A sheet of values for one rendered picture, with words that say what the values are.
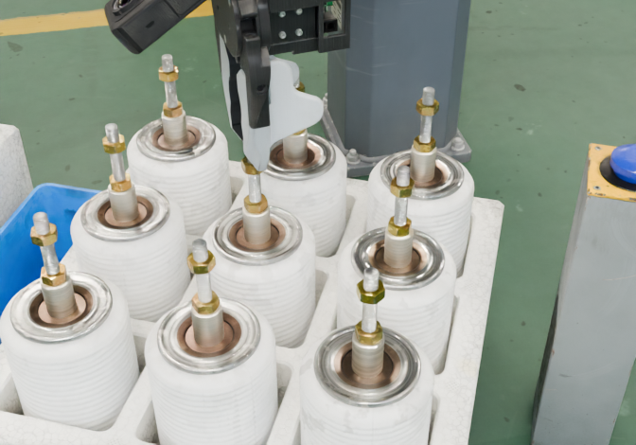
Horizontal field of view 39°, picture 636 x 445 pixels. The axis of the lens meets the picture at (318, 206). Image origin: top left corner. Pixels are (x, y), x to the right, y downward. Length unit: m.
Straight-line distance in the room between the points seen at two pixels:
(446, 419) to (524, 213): 0.54
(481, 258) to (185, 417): 0.33
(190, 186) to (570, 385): 0.39
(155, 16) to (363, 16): 0.57
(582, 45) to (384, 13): 0.56
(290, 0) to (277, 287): 0.24
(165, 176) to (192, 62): 0.70
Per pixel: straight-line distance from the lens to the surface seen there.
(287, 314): 0.76
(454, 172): 0.83
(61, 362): 0.69
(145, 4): 0.61
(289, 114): 0.66
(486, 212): 0.91
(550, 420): 0.91
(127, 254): 0.76
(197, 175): 0.85
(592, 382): 0.87
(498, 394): 0.98
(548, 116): 1.42
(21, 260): 1.06
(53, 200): 1.09
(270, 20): 0.63
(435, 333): 0.75
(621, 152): 0.75
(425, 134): 0.80
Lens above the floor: 0.73
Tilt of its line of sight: 38 degrees down
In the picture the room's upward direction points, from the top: straight up
